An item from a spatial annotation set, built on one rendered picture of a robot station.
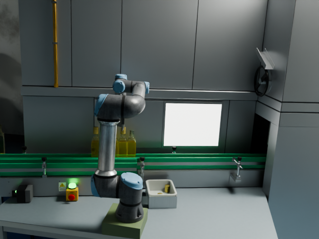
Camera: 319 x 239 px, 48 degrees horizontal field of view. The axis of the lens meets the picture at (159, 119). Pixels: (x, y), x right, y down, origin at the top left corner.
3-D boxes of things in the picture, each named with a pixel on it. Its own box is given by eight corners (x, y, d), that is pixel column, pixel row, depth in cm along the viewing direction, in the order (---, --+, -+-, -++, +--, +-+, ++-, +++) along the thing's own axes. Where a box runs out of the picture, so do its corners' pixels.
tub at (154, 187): (171, 191, 238) (171, 179, 236) (176, 207, 216) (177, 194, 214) (145, 191, 236) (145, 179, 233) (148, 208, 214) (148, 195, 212)
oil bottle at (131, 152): (134, 165, 245) (135, 136, 240) (135, 169, 240) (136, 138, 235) (126, 165, 245) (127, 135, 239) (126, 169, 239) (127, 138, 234)
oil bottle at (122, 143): (126, 165, 245) (126, 135, 239) (126, 169, 239) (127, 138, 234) (117, 165, 244) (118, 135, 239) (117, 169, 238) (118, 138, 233)
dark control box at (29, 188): (33, 197, 222) (32, 184, 220) (30, 203, 214) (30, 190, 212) (19, 197, 221) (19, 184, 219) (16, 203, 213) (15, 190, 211)
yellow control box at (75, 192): (79, 196, 226) (78, 185, 224) (77, 201, 218) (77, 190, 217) (67, 196, 225) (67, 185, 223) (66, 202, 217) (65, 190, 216)
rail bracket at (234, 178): (234, 181, 251) (237, 151, 245) (242, 192, 234) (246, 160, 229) (228, 181, 250) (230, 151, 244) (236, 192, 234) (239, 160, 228)
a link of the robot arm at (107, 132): (117, 202, 182) (124, 96, 174) (88, 200, 182) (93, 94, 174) (120, 194, 194) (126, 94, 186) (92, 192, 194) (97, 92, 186)
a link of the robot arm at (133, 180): (141, 205, 184) (143, 181, 180) (115, 203, 183) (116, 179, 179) (142, 194, 195) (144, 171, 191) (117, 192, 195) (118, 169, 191)
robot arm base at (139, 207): (143, 224, 185) (144, 207, 182) (114, 222, 185) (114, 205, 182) (144, 208, 200) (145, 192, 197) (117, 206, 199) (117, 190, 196)
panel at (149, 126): (218, 146, 263) (222, 101, 255) (220, 148, 260) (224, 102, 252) (94, 146, 250) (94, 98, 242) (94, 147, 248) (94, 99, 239)
